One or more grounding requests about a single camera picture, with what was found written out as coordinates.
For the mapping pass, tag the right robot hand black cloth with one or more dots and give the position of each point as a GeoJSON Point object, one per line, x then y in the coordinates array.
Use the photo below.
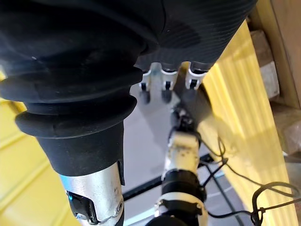
{"type": "Point", "coordinates": [77, 70]}

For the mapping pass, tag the left robot hand black cloth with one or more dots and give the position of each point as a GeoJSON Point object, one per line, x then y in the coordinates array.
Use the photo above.
{"type": "Point", "coordinates": [196, 106]}

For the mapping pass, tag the yellow metal shelf beam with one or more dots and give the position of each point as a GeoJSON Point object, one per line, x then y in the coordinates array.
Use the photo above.
{"type": "Point", "coordinates": [244, 99]}

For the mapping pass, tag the yellow metal shelf board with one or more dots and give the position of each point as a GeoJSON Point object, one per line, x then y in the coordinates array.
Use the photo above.
{"type": "Point", "coordinates": [26, 179]}

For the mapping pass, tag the grey plastic wrapped part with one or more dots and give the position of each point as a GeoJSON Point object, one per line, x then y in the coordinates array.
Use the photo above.
{"type": "Point", "coordinates": [266, 70]}

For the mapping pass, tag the brown plastic wrapped part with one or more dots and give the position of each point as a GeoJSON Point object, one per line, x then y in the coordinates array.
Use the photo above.
{"type": "Point", "coordinates": [294, 139]}

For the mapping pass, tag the brown cardboard box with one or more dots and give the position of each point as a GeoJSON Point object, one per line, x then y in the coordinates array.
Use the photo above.
{"type": "Point", "coordinates": [288, 44]}

